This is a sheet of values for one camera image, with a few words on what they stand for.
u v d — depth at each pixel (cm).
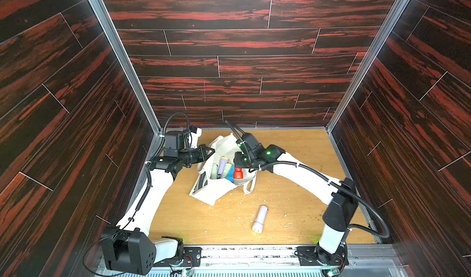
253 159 60
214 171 96
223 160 99
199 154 66
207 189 75
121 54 84
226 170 93
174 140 58
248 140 60
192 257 73
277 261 74
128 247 38
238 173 78
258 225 79
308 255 74
